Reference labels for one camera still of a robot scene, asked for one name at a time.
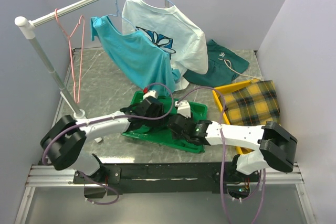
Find green t shirt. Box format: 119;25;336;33
131;98;200;135

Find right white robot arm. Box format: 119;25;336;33
167;114;298;182

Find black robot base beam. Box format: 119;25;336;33
72;157;260;199

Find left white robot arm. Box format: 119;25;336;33
40;96;164;183

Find turquoise t shirt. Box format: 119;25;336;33
90;16;180;96

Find white flower print t shirt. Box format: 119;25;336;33
122;0;208;91

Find green plastic tray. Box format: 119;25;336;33
121;102;207;153

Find yellow plastic tray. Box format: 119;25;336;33
212;78;281;155

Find yellow plaid cloth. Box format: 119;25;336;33
221;80;280;126

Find dark teal shorts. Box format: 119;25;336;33
183;40;249;88

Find metal clothes rack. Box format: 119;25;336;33
14;0;171;143

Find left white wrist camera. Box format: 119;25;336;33
143;87;158;99

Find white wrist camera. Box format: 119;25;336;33
175;100;192;118
143;87;158;99

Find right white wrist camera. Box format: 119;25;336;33
175;100;192;118

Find pink wire hanger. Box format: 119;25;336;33
54;8;86;103

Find blue wire hanger left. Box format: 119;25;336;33
110;0;137;30

